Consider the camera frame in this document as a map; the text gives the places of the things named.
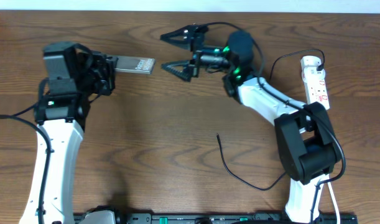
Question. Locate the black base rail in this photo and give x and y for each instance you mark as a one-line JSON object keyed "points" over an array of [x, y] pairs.
{"points": [[187, 218]]}

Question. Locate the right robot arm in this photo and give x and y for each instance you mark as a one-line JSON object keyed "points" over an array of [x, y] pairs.
{"points": [[307, 146]]}

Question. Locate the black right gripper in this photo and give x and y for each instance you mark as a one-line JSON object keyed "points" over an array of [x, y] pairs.
{"points": [[195, 43]]}

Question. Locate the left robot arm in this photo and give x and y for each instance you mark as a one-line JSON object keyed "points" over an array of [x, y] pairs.
{"points": [[74, 74]]}

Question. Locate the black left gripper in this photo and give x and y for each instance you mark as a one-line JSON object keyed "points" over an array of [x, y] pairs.
{"points": [[109, 73]]}

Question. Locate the white power strip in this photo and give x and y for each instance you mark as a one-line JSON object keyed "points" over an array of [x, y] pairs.
{"points": [[314, 81]]}

